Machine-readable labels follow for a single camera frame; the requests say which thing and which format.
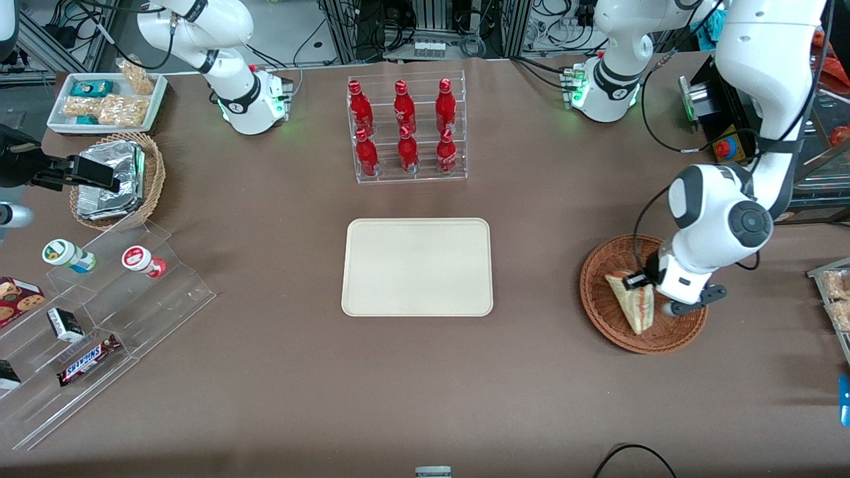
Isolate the large brown wicker basket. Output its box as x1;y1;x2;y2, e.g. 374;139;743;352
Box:
580;234;709;355

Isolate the black equipment box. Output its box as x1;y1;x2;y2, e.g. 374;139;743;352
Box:
677;56;850;224

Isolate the red lid yogurt cup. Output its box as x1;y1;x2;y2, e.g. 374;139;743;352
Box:
122;246;167;279

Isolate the clear acrylic bottle rack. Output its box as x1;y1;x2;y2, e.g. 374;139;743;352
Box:
347;70;469;185

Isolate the cream plastic serving tray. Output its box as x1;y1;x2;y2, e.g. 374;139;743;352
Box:
341;218;494;317

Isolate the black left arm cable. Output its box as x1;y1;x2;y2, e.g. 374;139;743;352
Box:
632;0;832;274

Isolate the red cookie box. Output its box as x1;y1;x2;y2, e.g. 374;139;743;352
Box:
0;276;46;329

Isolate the white rectangular snack tray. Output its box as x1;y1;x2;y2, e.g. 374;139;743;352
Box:
46;72;168;136

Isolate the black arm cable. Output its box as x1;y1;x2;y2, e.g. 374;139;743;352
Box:
632;0;832;274
72;0;179;72

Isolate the Snickers chocolate bar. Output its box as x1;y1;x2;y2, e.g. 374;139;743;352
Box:
56;334;123;388

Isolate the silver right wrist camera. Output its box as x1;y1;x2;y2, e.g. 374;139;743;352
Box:
0;202;35;230

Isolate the clear bag of crackers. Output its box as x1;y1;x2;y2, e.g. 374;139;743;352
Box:
116;58;156;96
63;96;107;120
98;94;151;127

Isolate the teal cloth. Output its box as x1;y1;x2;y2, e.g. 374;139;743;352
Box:
703;8;723;51

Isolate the small tan wicker basket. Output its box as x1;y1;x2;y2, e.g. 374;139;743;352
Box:
69;131;167;232

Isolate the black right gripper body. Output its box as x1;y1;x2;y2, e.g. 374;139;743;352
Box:
0;125;47;189

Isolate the clear acrylic stepped stand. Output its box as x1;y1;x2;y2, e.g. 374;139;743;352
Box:
0;221;217;452

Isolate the foil wrapped package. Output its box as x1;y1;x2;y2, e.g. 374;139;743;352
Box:
76;189;144;222
78;140;145;200

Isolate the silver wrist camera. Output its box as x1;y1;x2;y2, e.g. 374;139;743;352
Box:
663;284;728;317
0;202;35;230

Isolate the triangle sandwich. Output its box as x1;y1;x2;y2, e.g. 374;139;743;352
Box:
605;270;655;337

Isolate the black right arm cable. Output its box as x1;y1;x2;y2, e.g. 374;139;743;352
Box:
72;0;179;72

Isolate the grey tray with snacks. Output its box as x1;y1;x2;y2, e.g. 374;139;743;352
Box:
807;258;850;366

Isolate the brown table cover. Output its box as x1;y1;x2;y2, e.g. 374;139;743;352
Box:
0;56;850;478

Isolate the aluminium frame structure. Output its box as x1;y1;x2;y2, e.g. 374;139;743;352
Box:
319;0;535;62
17;0;124;75

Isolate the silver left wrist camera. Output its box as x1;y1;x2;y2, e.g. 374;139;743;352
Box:
663;284;728;317

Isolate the green lid yogurt cup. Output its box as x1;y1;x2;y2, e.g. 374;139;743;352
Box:
42;239;97;274

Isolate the black floor cable loop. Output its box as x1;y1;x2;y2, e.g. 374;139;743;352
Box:
593;443;677;478

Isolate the small black white carton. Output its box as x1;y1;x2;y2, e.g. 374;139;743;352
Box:
46;307;86;344

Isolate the red cola bottle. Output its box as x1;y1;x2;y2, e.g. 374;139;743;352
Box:
393;80;418;137
435;78;458;134
397;125;421;175
355;128;381;178
348;80;375;137
436;128;459;175

